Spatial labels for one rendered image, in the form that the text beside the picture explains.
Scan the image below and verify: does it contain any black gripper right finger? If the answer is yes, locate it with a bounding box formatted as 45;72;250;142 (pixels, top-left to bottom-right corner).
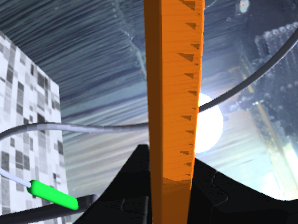
188;157;298;224

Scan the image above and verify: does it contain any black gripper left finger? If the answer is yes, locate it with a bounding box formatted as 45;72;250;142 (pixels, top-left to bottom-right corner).
73;144;153;224

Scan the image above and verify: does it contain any orange handle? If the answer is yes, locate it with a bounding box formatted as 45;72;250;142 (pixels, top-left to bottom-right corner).
144;0;205;224

